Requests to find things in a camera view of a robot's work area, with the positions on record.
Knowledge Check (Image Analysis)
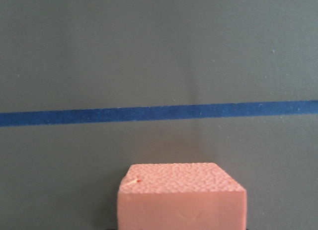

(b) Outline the brown paper table cover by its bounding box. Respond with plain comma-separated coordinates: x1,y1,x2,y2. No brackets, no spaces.
0,0,318,230

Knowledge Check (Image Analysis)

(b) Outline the orange foam cube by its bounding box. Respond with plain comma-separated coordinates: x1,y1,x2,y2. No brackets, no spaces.
117,163,247,230

